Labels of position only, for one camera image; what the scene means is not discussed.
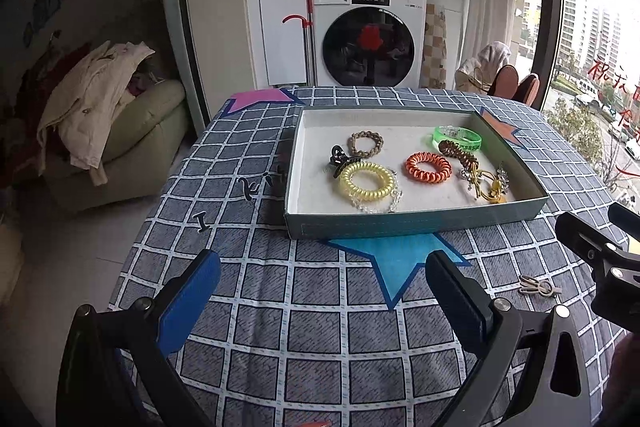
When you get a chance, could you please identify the tan braided bracelet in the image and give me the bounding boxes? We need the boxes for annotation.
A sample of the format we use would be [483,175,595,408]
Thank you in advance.
[347,130,384,159]

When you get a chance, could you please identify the red window decal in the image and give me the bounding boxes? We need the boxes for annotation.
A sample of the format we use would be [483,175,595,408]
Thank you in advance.
[587,57,640,178]

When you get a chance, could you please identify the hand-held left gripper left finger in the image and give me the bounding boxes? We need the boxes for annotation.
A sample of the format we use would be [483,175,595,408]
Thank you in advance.
[56,249,223,427]

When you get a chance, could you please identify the yellow spiral hair tie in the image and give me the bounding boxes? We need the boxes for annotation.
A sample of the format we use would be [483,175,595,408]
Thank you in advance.
[338,161,396,202]

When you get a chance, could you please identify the orange spiral hair tie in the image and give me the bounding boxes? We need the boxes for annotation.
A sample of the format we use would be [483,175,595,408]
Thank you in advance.
[405,152,452,184]

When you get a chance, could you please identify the clear bead bracelet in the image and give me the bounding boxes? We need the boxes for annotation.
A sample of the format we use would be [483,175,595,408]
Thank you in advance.
[350,179,403,214]

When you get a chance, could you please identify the brown chair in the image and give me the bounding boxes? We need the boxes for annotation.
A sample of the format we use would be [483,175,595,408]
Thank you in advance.
[492,65,521,100]
[515,73,541,108]

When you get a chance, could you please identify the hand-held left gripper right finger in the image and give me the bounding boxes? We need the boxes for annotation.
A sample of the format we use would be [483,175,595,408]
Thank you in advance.
[429,250,593,427]

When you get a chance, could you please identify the white towel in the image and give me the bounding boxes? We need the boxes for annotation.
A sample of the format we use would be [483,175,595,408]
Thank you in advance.
[457,41,512,95]

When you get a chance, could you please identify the red-hooked mop handle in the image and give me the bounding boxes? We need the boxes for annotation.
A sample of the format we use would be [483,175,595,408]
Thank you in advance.
[282,0,314,88]

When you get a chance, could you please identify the silver hairpin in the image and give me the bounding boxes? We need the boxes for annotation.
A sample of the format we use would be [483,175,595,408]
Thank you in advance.
[517,274,560,298]

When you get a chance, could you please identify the pink grey cloth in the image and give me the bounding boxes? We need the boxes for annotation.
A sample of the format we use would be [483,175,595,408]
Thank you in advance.
[127,62,166,100]

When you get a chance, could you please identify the grey checked tablecloth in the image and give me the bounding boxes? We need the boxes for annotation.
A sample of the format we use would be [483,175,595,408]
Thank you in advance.
[107,86,633,427]

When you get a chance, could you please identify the green translucent bracelet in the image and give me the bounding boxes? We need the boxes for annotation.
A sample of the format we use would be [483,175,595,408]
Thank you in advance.
[432,125,483,154]

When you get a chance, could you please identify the shallow grey-green box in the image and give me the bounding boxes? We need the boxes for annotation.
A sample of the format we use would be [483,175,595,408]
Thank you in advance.
[283,107,550,240]

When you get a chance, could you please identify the cream armrest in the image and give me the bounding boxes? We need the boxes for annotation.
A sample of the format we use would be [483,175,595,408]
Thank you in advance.
[0,222,26,305]

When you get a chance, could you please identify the beige jacket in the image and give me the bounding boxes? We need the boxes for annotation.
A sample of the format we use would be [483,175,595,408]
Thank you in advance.
[37,41,156,186]

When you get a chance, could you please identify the dark red cloth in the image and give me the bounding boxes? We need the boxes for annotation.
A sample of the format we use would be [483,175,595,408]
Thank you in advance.
[0,47,91,188]

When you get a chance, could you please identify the wall pictures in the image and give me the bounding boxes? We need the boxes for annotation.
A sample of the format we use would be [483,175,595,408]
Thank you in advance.
[22,0,81,48]

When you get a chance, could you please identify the brown spiral hair tie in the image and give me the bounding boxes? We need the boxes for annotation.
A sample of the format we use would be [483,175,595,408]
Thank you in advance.
[438,139,480,168]

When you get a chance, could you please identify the checked hanging cloth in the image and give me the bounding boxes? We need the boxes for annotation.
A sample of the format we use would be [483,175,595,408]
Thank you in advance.
[420,7,447,90]

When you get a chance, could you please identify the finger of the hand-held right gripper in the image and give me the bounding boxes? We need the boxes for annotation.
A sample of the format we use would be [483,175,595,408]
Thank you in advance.
[555,212,640,334]
[607,203,640,239]

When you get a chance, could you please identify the cream sofa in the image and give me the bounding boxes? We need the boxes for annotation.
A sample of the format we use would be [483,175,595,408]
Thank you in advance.
[42,79,188,212]

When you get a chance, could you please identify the black hair claw clip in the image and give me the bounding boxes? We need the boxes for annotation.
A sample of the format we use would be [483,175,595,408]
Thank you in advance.
[327,145,366,180]

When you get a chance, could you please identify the gold hair tie with charms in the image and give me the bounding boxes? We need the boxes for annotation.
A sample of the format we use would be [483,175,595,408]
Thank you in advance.
[459,162,511,206]

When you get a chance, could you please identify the white washing machine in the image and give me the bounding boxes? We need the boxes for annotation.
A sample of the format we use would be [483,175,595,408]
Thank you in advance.
[309,0,426,88]

